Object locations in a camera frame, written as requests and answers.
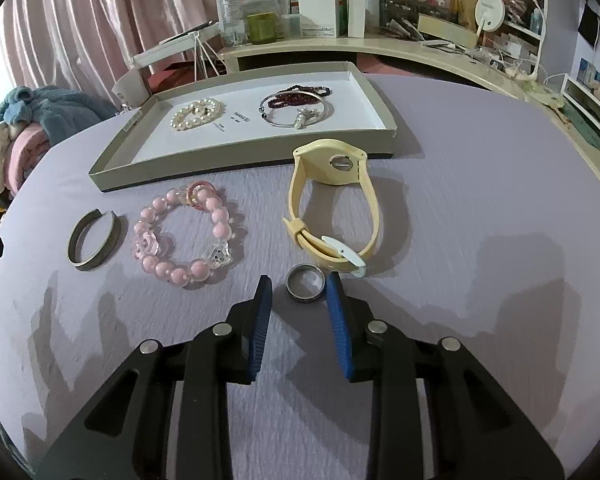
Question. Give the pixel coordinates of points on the dark red box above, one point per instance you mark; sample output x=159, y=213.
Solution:
x=175, y=75

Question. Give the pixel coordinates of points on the silver cuff bangle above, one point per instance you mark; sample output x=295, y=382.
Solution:
x=92, y=262

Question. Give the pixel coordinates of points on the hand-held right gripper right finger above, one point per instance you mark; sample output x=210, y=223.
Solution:
x=341, y=330

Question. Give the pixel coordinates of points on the green glass jar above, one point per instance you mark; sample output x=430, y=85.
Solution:
x=261, y=29

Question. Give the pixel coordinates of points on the pink white bookshelf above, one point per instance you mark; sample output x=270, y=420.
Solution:
x=560, y=35

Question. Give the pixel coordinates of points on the white desk lamp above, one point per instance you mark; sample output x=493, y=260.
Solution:
x=542, y=25

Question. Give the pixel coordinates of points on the pink folded blanket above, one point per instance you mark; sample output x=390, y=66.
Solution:
x=30, y=160

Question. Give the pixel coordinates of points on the flat beige box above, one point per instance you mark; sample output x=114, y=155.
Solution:
x=445, y=29

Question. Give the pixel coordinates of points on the blue fleece blanket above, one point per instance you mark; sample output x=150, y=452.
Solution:
x=55, y=105

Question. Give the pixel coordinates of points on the clear drawer organizer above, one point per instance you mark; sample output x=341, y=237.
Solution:
x=590, y=97

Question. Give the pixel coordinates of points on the black hanging pouch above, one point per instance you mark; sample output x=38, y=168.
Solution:
x=588, y=27

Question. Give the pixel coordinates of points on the black cosmetics organizer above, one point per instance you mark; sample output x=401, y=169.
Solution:
x=410, y=5

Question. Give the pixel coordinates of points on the thin silver bangle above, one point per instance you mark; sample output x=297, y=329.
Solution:
x=263, y=109

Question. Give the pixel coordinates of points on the shallow grey cardboard tray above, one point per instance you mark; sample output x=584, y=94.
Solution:
x=190, y=145

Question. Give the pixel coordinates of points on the yellow wrist watch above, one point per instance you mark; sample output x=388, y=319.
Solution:
x=325, y=170

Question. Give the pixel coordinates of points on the white lotion bottle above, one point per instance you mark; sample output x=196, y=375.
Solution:
x=362, y=7

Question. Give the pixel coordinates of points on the round white mirror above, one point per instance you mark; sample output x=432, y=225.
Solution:
x=490, y=12

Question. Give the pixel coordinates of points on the white carton box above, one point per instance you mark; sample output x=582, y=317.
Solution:
x=317, y=7

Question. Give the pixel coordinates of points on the white paper bag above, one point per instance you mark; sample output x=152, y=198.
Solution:
x=132, y=87

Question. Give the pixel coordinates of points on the white folding stand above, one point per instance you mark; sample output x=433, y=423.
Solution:
x=180, y=42

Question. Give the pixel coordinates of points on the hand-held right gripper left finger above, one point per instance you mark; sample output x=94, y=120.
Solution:
x=257, y=330

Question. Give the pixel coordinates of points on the pink curtain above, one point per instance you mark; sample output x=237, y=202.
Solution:
x=80, y=20

